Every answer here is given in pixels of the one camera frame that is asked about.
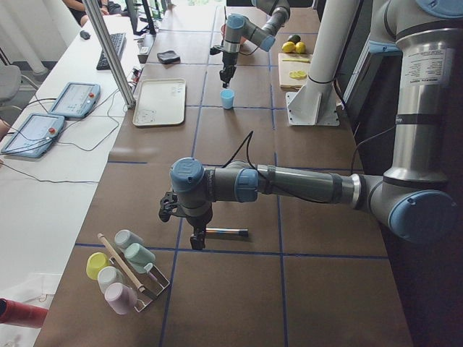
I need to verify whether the green avocado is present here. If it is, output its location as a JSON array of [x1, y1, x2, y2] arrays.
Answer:
[[287, 34, 301, 44]]

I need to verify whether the bamboo cutting board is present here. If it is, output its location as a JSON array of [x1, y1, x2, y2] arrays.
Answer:
[[278, 53, 312, 88]]

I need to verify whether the pink cup on rack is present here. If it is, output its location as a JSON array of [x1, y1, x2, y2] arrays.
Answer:
[[104, 283, 137, 315]]

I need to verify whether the pale grey cup on rack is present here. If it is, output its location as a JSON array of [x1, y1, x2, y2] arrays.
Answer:
[[97, 266, 125, 294]]

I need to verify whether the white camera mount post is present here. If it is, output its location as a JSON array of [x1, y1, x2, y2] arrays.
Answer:
[[286, 0, 360, 126]]

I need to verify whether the lemon slices stack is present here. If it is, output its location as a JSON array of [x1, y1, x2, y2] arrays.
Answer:
[[289, 70, 307, 80]]

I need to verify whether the grey folded cloth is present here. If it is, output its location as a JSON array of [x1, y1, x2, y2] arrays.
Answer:
[[156, 50, 181, 64]]

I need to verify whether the wooden rack handle rod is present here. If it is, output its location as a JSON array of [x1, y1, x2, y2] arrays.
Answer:
[[97, 234, 145, 293]]

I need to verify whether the red bottle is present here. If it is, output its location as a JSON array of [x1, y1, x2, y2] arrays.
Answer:
[[1, 298, 48, 328]]

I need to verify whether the teach pendant far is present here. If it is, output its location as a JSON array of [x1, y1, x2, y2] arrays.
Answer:
[[49, 82, 101, 119]]

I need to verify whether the light blue plastic cup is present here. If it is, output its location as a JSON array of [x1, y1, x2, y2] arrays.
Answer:
[[220, 89, 235, 110]]

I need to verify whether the steel muddler with black tip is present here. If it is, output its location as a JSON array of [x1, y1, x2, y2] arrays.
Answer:
[[206, 228, 249, 238]]

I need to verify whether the black monitor stand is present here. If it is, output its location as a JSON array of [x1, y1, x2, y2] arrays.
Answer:
[[124, 0, 160, 36]]

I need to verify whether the pink bowl of ice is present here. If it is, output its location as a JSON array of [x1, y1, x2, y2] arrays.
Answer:
[[220, 25, 251, 48]]

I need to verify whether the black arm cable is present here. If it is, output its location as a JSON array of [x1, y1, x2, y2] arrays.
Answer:
[[220, 130, 399, 203]]

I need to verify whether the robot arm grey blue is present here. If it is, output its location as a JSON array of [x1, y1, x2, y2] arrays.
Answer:
[[214, 1, 291, 88], [158, 1, 462, 250]]

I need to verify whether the yellow cup on rack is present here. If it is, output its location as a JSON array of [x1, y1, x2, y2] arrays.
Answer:
[[85, 252, 110, 280]]

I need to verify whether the teach pendant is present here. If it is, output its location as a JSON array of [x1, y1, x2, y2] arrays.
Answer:
[[49, 82, 101, 119], [1, 113, 66, 158]]

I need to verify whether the black keyboard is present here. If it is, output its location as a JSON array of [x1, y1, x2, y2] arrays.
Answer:
[[95, 32, 127, 71]]

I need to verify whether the aluminium frame post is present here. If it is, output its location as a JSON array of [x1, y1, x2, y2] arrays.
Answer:
[[82, 0, 135, 109]]

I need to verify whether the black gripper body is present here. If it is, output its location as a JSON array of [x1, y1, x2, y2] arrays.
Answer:
[[187, 207, 213, 231], [222, 52, 237, 72]]

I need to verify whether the cream bear serving tray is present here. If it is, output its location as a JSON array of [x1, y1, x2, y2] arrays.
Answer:
[[132, 78, 186, 127]]

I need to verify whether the mint green cup on rack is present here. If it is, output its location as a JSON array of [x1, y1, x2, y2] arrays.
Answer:
[[124, 243, 156, 273]]

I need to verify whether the white wire cup rack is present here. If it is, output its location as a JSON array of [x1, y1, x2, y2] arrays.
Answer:
[[109, 255, 170, 313]]

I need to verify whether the teach pendant near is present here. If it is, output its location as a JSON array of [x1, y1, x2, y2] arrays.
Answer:
[[1, 113, 66, 158]]

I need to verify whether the yellow lemon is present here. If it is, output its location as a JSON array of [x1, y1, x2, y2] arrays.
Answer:
[[281, 41, 296, 53], [294, 41, 306, 54]]

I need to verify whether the yellow lemon right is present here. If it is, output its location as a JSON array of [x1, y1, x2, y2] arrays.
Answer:
[[294, 41, 306, 54]]

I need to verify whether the black computer mouse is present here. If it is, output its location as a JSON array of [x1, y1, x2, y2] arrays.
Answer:
[[80, 30, 90, 40]]

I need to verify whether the yellow lemon left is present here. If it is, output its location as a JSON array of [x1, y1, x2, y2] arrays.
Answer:
[[281, 41, 296, 53]]

